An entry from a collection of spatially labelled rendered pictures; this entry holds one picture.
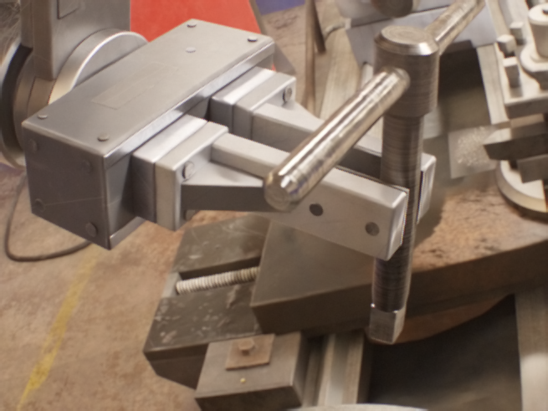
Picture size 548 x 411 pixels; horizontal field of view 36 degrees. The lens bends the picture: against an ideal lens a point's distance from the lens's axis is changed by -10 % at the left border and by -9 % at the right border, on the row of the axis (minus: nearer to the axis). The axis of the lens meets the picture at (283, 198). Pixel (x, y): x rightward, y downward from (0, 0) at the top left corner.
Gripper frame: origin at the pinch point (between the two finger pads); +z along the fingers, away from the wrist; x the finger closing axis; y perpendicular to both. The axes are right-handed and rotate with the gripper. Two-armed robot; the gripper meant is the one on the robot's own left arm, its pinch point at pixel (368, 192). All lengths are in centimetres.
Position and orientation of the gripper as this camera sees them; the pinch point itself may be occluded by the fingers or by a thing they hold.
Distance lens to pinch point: 36.9
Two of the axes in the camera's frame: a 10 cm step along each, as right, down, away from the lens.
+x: -5.0, 4.6, -7.3
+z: 8.7, 3.1, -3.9
